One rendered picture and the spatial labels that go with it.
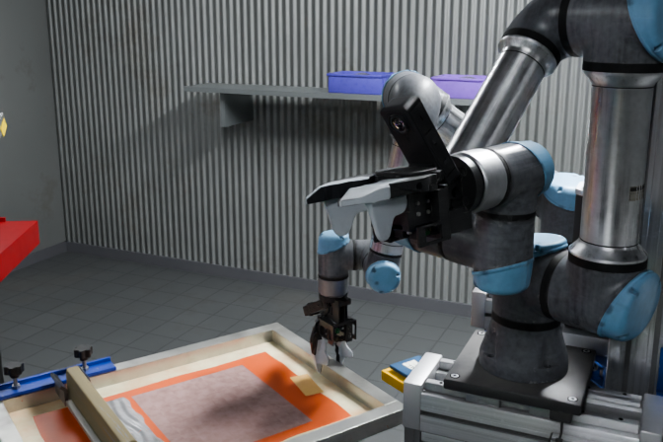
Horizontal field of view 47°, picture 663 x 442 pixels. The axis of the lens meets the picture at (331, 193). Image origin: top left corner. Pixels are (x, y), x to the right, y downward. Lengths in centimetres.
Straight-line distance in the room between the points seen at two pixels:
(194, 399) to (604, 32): 126
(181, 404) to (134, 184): 405
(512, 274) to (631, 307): 26
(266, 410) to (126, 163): 418
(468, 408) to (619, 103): 58
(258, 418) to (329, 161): 329
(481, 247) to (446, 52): 364
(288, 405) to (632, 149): 104
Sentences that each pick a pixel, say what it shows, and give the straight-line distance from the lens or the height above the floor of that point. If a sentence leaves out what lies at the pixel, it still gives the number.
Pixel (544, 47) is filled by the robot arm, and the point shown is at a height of 180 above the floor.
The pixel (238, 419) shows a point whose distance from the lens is 181.
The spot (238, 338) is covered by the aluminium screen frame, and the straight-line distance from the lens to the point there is 212.
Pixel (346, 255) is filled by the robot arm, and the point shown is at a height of 129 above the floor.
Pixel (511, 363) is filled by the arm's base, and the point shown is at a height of 129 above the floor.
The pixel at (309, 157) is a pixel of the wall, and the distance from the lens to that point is 499.
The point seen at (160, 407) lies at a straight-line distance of 188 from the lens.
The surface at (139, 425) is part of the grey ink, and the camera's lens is 181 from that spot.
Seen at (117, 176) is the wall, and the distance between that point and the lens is 592.
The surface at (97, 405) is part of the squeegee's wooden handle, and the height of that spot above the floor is 106.
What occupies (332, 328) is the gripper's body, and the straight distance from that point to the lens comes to 185.
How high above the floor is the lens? 185
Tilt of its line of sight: 13 degrees down
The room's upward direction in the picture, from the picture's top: straight up
